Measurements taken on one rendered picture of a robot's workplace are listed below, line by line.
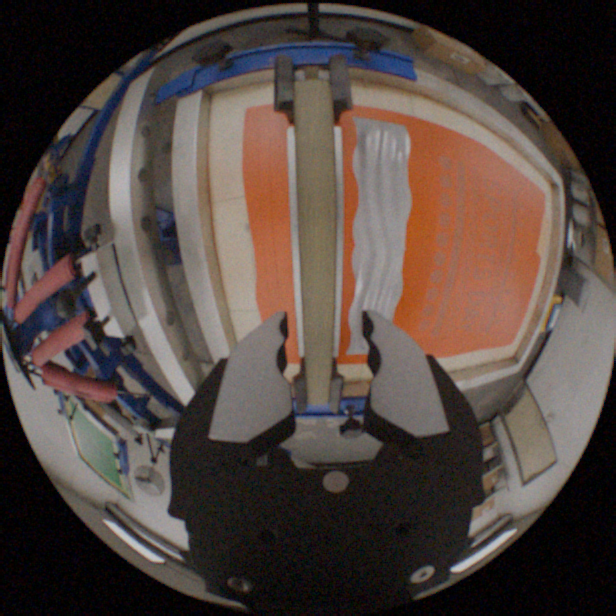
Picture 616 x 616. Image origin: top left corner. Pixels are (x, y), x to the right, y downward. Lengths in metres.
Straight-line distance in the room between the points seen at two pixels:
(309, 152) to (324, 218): 0.05
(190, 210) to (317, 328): 0.20
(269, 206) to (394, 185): 0.16
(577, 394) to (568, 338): 0.91
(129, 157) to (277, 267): 0.26
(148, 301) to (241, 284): 0.14
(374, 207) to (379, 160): 0.06
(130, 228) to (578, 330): 3.98
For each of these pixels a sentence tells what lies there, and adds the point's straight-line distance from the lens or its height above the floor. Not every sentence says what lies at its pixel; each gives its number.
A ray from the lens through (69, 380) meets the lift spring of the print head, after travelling 0.68.
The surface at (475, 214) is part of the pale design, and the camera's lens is 0.36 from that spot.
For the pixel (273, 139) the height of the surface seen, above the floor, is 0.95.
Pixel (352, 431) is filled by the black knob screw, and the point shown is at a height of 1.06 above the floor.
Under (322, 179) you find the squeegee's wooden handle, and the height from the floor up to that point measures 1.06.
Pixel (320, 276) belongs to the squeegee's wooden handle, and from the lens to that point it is 0.17.
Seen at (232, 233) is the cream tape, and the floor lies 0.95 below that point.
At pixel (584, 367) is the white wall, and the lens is 3.81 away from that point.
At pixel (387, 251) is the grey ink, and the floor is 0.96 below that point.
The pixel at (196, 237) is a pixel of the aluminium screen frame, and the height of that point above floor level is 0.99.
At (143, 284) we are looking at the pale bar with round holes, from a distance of 0.29.
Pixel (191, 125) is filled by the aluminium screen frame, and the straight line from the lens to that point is 0.30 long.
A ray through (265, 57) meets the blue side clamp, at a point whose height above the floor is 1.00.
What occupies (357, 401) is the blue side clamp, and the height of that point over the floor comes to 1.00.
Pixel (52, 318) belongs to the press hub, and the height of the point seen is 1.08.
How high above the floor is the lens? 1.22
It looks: 59 degrees down
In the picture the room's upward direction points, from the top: 177 degrees counter-clockwise
